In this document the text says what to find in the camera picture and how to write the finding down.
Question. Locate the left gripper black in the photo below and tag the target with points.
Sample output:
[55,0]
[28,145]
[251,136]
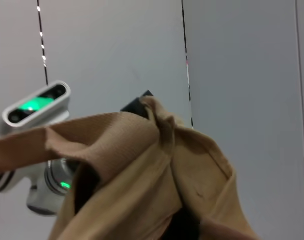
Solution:
[87,185]

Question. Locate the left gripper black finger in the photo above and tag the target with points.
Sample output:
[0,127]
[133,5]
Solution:
[135,106]

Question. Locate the khaki canvas food bag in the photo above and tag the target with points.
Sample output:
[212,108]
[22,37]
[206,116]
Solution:
[131,162]

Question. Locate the black recessed light track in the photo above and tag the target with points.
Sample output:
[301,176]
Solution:
[184,37]
[43,50]

